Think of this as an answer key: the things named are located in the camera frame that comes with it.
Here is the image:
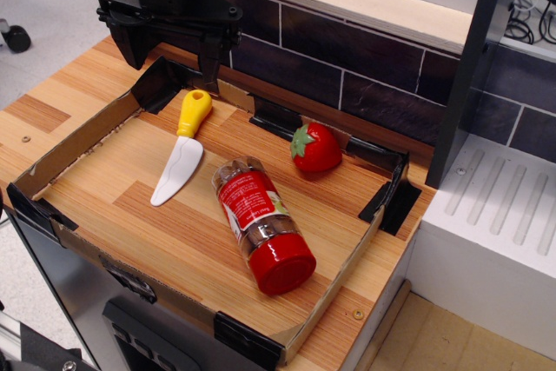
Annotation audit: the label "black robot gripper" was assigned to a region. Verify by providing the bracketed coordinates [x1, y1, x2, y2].
[97, 0, 242, 93]

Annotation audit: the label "dark grey vertical post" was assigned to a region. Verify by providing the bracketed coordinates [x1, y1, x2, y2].
[426, 0, 514, 189]

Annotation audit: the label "red-capped basil spice bottle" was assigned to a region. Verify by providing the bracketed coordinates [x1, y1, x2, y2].
[212, 156, 316, 295]

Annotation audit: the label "cardboard fence with black tape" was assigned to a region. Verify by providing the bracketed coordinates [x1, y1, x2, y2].
[1, 40, 435, 370]

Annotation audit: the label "red toy strawberry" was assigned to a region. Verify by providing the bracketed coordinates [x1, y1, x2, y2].
[290, 123, 342, 172]

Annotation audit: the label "black toy oven front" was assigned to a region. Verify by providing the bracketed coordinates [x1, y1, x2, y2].
[103, 301, 202, 371]

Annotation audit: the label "white toy sink drainboard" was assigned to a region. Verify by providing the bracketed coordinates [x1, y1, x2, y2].
[407, 136, 555, 358]

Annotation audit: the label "yellow-handled white toy knife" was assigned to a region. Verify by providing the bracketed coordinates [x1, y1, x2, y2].
[150, 89, 212, 207]

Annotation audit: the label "black office chair caster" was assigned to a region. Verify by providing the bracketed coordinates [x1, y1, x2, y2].
[0, 18, 31, 53]

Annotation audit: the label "tangled black cables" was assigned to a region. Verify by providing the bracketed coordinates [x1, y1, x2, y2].
[506, 0, 556, 45]

